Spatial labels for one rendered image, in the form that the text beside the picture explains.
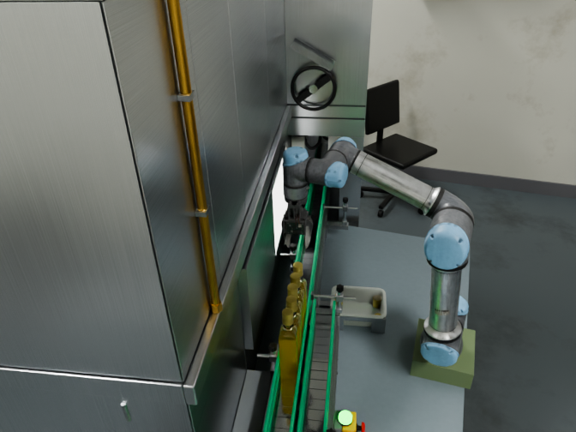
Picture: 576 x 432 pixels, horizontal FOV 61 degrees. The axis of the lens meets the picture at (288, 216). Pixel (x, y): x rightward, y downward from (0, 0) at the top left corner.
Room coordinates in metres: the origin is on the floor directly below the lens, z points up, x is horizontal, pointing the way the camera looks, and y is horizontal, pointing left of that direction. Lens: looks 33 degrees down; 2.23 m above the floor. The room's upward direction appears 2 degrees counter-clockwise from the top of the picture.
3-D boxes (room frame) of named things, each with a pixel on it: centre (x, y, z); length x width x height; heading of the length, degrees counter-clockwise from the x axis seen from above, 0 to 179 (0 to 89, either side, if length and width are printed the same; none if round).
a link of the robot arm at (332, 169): (1.29, -0.12, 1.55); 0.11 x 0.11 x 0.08; 65
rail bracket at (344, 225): (2.03, -0.26, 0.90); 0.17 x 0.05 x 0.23; 82
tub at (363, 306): (1.50, -0.28, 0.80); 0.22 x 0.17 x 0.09; 82
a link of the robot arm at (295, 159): (1.32, -0.03, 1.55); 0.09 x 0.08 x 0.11; 65
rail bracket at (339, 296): (1.40, -0.16, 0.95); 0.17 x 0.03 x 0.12; 82
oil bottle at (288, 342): (1.11, 0.01, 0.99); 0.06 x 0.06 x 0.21; 82
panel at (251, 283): (1.58, 0.08, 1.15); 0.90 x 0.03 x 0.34; 172
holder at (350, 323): (1.50, -0.25, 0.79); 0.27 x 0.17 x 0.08; 82
